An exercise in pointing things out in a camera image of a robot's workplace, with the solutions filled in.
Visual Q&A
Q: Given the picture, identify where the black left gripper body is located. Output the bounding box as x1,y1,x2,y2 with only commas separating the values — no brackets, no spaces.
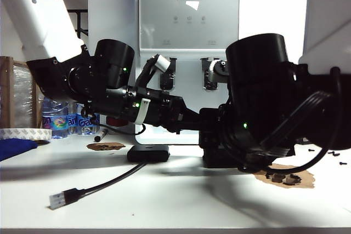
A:
148,93,187,134

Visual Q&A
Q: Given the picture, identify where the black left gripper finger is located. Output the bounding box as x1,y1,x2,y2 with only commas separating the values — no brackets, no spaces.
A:
180,99,203,134

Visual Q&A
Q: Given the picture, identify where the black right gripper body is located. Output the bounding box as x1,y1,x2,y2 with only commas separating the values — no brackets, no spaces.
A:
199,99,230,151

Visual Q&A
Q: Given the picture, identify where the black sponge block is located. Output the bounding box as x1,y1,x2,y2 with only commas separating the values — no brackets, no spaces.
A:
202,146,245,168

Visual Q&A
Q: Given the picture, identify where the black USB hub box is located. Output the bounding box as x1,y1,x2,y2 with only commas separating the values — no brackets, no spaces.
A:
126,144,170,163

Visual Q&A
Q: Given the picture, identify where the black dispenser tap paddle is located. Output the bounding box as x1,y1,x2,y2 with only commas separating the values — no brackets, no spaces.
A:
201,58,220,92
160,58,176,91

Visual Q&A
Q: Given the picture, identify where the small brown torn patch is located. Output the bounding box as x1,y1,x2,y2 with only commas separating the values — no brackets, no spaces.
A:
86,141,126,152

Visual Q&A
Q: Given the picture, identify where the black marker pen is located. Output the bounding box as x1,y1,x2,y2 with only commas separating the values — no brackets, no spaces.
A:
94,128,108,143

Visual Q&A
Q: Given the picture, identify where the clear water bottle blue cap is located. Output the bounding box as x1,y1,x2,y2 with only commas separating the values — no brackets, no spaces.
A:
42,98,69,139
67,102,79,135
77,104,100,135

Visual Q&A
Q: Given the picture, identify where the white water dispenser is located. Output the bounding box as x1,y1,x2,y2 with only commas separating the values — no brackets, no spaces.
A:
134,0,242,146

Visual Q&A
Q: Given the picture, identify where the large brown patch with holes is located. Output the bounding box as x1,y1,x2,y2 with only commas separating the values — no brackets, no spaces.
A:
253,162,315,190

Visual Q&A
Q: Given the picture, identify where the black stair railing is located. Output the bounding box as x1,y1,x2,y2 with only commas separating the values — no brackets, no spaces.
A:
67,9,89,39

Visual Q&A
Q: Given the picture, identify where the white tape roll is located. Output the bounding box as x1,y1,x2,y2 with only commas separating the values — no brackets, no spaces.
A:
0,128,53,141

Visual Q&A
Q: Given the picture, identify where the wooden crate with plastic wrap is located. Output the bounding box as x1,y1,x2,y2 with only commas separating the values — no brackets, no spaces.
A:
0,55,44,129

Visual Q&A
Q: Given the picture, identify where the blue cloth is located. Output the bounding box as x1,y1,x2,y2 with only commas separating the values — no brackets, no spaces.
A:
0,138,39,162

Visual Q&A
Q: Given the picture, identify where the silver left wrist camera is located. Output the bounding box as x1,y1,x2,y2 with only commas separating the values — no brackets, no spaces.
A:
137,54,172,92

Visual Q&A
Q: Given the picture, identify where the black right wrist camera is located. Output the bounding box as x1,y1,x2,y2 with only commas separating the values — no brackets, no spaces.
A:
210,58,230,83

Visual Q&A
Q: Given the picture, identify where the black USB hub cable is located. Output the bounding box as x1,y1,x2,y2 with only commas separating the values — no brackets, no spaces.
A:
49,161,149,209

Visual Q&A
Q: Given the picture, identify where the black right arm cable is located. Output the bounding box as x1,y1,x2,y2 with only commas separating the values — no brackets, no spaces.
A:
238,66,343,174

